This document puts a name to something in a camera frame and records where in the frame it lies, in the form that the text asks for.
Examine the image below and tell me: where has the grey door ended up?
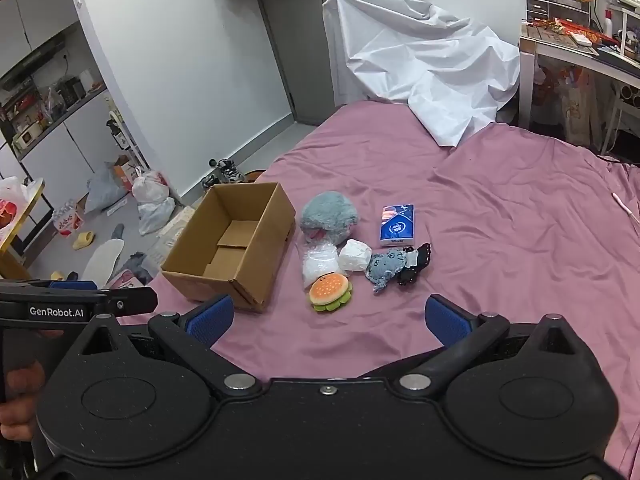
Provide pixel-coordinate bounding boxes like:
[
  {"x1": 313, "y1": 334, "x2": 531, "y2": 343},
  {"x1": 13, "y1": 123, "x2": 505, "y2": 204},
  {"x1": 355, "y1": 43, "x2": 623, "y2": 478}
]
[{"x1": 255, "y1": 0, "x2": 382, "y2": 126}]

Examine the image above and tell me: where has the cluttered wall shelf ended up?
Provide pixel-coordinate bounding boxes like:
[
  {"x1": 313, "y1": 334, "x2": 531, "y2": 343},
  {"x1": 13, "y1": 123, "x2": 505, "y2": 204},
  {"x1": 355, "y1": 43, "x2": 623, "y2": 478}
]
[{"x1": 0, "y1": 50, "x2": 110, "y2": 162}]

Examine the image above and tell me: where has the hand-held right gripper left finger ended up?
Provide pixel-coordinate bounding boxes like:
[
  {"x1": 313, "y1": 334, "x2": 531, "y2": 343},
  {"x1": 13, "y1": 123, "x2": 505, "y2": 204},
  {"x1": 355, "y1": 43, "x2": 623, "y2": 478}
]
[{"x1": 74, "y1": 294, "x2": 262, "y2": 397}]

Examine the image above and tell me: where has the pink bed sheet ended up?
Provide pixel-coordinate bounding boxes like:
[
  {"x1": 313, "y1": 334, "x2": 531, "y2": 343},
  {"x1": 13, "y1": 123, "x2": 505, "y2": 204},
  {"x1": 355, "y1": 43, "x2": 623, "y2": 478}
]
[{"x1": 150, "y1": 100, "x2": 640, "y2": 381}]

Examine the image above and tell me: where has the pack of water bottles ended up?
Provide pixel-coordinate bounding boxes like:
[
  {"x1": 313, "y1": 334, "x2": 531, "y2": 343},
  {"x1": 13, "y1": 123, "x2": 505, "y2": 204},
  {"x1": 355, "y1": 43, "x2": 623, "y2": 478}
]
[{"x1": 52, "y1": 199, "x2": 85, "y2": 237}]

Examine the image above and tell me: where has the white soft pouch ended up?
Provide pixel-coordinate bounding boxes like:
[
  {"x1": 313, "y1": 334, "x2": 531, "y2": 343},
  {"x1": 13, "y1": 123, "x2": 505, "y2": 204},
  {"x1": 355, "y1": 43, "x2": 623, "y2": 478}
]
[{"x1": 339, "y1": 239, "x2": 373, "y2": 273}]

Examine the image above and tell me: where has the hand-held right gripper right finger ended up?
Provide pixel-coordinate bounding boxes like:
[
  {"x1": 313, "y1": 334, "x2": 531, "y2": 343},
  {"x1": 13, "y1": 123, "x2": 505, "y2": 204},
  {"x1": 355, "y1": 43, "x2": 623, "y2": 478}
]
[{"x1": 394, "y1": 294, "x2": 594, "y2": 397}]

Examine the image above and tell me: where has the blue tissue packet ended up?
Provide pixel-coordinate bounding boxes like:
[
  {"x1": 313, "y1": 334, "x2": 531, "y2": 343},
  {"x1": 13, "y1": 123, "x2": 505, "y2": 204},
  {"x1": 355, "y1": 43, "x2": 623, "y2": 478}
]
[{"x1": 379, "y1": 203, "x2": 416, "y2": 248}]

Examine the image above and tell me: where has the white draped sheet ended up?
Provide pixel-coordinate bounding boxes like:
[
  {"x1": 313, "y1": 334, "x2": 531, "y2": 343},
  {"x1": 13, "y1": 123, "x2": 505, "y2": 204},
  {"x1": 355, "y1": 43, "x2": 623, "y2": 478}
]
[{"x1": 322, "y1": 0, "x2": 521, "y2": 148}]

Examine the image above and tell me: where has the black plush toy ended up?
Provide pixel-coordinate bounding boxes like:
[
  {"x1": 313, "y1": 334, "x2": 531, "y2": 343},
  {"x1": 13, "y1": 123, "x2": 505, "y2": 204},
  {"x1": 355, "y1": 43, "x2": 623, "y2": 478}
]
[{"x1": 397, "y1": 242, "x2": 433, "y2": 286}]

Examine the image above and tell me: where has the wooden desk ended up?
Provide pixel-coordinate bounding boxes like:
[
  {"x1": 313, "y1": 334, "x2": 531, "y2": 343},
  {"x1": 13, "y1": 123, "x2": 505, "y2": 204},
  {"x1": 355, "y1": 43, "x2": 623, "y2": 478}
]
[{"x1": 518, "y1": 22, "x2": 640, "y2": 157}]

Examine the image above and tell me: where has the grey plastic bag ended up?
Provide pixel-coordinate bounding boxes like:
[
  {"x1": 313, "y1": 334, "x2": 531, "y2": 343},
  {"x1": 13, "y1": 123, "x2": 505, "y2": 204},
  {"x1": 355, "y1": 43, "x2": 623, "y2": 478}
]
[{"x1": 84, "y1": 161, "x2": 130, "y2": 215}]

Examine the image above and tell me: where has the white cable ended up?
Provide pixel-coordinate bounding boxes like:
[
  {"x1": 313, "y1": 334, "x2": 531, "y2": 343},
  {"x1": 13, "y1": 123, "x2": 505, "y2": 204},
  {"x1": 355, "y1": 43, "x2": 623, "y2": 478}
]
[{"x1": 612, "y1": 191, "x2": 640, "y2": 227}]

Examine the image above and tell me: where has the blue-grey fluffy plush toy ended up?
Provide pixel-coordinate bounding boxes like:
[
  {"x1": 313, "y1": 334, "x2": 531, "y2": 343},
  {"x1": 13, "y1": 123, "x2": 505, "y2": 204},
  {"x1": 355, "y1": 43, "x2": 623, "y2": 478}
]
[{"x1": 299, "y1": 192, "x2": 360, "y2": 247}]

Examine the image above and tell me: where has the burger plush toy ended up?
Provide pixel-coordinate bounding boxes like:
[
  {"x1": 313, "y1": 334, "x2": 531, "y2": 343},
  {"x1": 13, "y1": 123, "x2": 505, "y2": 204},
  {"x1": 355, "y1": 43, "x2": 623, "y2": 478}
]
[{"x1": 308, "y1": 271, "x2": 354, "y2": 313}]

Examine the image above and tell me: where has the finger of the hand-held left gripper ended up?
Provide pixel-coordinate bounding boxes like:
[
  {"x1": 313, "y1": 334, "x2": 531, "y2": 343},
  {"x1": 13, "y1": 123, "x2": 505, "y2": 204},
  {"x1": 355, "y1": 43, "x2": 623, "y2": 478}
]
[
  {"x1": 106, "y1": 287, "x2": 159, "y2": 317},
  {"x1": 0, "y1": 279, "x2": 99, "y2": 292}
]

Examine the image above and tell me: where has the brown paper bag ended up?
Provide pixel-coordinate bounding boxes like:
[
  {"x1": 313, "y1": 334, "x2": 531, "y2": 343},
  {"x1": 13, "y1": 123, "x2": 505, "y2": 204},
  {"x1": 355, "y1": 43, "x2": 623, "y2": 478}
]
[{"x1": 559, "y1": 79, "x2": 597, "y2": 145}]

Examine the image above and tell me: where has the brown cardboard box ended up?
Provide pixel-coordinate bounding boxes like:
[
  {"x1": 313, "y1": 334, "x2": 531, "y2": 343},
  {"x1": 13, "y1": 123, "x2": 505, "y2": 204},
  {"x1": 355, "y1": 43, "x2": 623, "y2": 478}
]
[{"x1": 160, "y1": 181, "x2": 297, "y2": 313}]

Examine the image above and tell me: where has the clear bag of white cotton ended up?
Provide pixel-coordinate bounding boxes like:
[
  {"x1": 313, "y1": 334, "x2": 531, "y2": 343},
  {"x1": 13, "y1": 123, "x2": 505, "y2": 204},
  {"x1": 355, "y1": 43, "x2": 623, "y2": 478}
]
[{"x1": 300, "y1": 241, "x2": 343, "y2": 290}]

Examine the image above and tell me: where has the person's left hand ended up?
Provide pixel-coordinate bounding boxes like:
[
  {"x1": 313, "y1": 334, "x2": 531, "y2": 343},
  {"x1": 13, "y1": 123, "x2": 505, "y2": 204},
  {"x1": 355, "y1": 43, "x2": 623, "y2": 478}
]
[{"x1": 0, "y1": 360, "x2": 47, "y2": 441}]

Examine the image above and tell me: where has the grey elephant plush toy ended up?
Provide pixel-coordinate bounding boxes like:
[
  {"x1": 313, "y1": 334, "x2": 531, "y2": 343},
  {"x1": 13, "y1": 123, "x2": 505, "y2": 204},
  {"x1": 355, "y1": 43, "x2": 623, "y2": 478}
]
[{"x1": 364, "y1": 251, "x2": 408, "y2": 295}]

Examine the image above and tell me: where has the white and red plastic bag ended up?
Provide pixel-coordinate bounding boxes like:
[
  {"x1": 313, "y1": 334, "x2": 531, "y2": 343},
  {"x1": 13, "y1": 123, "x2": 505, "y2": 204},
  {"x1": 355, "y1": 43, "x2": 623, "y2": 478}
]
[{"x1": 131, "y1": 169, "x2": 170, "y2": 207}]

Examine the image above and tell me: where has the round yellow side table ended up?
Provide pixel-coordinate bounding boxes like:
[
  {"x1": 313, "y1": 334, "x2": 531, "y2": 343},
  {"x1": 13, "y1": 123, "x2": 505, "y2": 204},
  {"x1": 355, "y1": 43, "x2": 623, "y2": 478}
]
[{"x1": 0, "y1": 177, "x2": 55, "y2": 282}]

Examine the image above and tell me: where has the pair of dark shoes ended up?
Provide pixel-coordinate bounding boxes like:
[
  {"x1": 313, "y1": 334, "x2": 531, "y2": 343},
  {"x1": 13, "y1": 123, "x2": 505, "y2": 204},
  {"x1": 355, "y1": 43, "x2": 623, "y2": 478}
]
[{"x1": 201, "y1": 158, "x2": 247, "y2": 190}]

